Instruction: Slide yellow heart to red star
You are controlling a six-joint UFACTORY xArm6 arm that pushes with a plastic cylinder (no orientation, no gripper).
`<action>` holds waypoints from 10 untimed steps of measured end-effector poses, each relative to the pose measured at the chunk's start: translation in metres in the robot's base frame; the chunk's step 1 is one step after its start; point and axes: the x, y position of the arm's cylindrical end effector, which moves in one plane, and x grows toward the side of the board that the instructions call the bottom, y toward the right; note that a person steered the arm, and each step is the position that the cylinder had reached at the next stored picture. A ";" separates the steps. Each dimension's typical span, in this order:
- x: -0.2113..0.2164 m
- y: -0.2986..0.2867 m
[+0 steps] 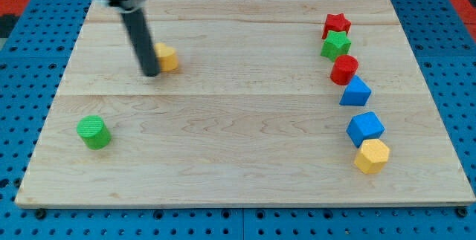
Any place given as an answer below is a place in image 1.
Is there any blue triangle block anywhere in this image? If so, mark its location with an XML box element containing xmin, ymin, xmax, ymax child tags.
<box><xmin>339</xmin><ymin>75</ymin><xmax>372</xmax><ymax>106</ymax></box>

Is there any red cylinder block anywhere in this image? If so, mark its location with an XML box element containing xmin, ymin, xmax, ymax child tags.
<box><xmin>330</xmin><ymin>54</ymin><xmax>359</xmax><ymax>85</ymax></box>

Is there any light wooden board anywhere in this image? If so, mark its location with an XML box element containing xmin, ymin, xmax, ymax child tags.
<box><xmin>16</xmin><ymin>0</ymin><xmax>475</xmax><ymax>209</ymax></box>

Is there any yellow hexagon block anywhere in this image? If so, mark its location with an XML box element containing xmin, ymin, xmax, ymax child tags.
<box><xmin>354</xmin><ymin>139</ymin><xmax>390</xmax><ymax>174</ymax></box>

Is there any green star block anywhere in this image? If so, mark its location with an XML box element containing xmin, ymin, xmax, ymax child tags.
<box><xmin>321</xmin><ymin>30</ymin><xmax>352</xmax><ymax>62</ymax></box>

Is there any red star block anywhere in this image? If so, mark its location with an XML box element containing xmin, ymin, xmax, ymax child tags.
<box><xmin>321</xmin><ymin>13</ymin><xmax>352</xmax><ymax>39</ymax></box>

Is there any yellow heart block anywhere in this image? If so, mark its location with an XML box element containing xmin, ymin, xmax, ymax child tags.
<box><xmin>154</xmin><ymin>42</ymin><xmax>179</xmax><ymax>72</ymax></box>

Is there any green cylinder block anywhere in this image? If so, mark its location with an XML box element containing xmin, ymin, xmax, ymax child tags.
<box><xmin>77</xmin><ymin>115</ymin><xmax>112</xmax><ymax>150</ymax></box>

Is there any blue cube block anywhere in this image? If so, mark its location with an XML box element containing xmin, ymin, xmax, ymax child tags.
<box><xmin>346</xmin><ymin>111</ymin><xmax>385</xmax><ymax>148</ymax></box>

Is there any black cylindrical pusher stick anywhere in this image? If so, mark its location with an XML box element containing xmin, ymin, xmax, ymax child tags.
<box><xmin>120</xmin><ymin>8</ymin><xmax>161</xmax><ymax>77</ymax></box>

